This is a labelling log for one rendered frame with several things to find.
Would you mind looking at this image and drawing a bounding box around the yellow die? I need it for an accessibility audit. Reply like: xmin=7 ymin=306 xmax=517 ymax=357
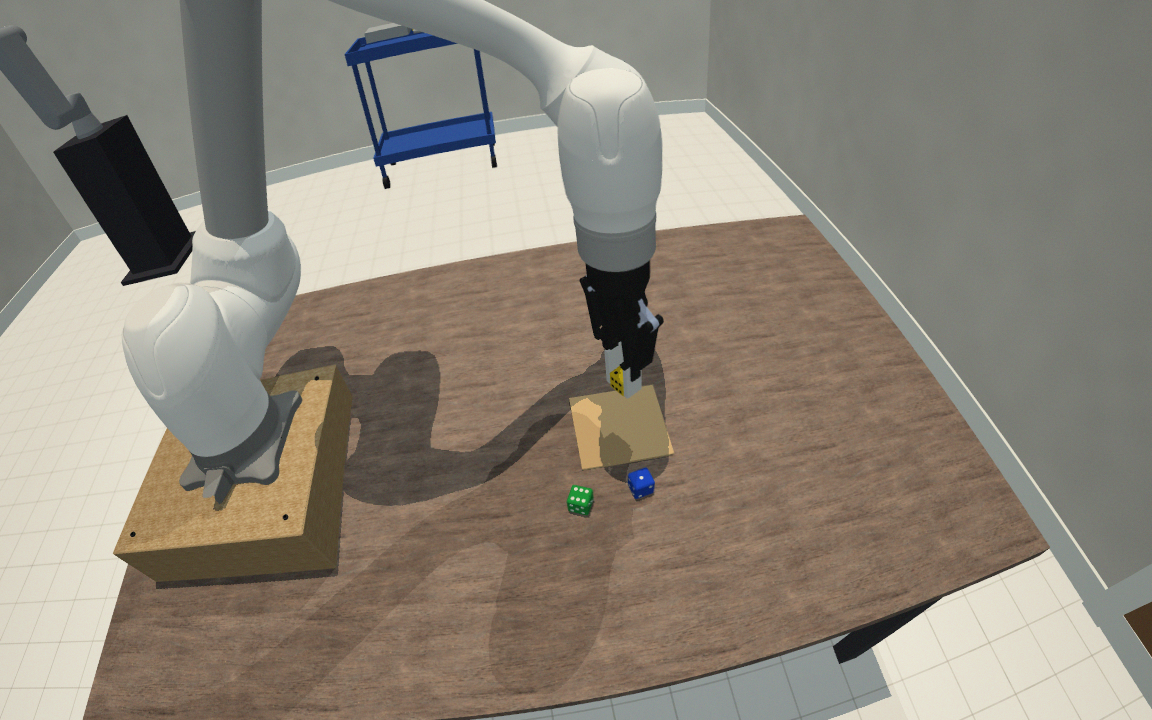
xmin=611 ymin=366 xmax=624 ymax=396

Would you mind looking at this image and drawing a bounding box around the green die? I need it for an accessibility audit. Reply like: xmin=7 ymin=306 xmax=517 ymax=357
xmin=567 ymin=485 xmax=593 ymax=515

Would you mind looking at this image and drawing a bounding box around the tan flat mat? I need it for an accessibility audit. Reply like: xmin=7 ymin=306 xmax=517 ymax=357
xmin=569 ymin=385 xmax=674 ymax=471

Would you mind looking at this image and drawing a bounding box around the blue die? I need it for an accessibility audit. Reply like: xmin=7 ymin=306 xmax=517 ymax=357
xmin=628 ymin=467 xmax=655 ymax=499

